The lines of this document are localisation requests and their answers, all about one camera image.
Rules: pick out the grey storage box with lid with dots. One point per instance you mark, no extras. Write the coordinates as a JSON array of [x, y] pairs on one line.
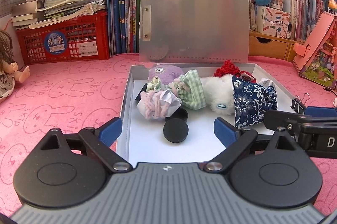
[[200, 139]]

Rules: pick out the thick black round cap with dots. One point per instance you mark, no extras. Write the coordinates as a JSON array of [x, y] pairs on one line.
[[181, 115]]

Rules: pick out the black binder clip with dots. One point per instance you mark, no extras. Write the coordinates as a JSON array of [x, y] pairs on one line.
[[296, 104]]

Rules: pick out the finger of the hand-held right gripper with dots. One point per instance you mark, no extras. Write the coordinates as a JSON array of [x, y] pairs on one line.
[[322, 111], [275, 118]]

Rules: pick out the red plastic crate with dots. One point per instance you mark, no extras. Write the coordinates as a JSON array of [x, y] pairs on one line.
[[73, 29]]

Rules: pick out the pink house-shaped toy case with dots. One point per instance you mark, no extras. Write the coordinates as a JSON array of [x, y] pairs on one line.
[[316, 42]]

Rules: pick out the black round lid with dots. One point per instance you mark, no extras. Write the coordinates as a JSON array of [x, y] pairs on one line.
[[175, 130], [139, 100]]

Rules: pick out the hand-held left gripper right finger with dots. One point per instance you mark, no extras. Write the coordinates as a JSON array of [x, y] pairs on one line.
[[226, 132]]

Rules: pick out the silver origami paper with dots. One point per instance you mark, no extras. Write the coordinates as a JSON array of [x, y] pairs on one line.
[[266, 82]]

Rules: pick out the paper with pipe cleaner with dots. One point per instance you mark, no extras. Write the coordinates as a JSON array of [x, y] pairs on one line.
[[158, 105]]

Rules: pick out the wooden drawer organiser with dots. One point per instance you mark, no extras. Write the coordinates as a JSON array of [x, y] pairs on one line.
[[268, 47]]

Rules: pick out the row of upright books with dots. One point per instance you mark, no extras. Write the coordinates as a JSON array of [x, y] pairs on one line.
[[118, 16]]

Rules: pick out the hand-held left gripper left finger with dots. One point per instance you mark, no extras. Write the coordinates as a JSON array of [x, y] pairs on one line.
[[112, 129]]

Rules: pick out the pink rabbit-print towel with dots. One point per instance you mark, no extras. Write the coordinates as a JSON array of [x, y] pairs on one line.
[[65, 87]]

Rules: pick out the white plush toy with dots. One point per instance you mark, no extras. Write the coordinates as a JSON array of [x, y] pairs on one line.
[[218, 92]]

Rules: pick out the small pale printed box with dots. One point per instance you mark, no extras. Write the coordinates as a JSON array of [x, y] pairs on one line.
[[277, 0]]

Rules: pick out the brown-haired doll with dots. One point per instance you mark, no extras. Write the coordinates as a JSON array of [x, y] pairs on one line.
[[5, 82]]

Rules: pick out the purple plush toy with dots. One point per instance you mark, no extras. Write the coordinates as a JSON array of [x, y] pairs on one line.
[[168, 72]]

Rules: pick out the red knitted piece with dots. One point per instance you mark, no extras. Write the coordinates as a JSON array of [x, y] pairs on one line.
[[229, 67]]

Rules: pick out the white printed cardboard box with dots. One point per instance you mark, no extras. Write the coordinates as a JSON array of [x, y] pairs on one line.
[[273, 21]]

